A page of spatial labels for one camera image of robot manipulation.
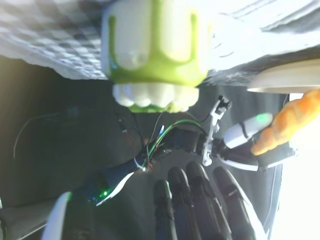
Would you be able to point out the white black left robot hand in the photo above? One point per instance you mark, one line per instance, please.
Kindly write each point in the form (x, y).
(197, 195)

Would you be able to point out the orange yellow blurry object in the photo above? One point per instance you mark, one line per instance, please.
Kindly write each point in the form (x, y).
(282, 127)

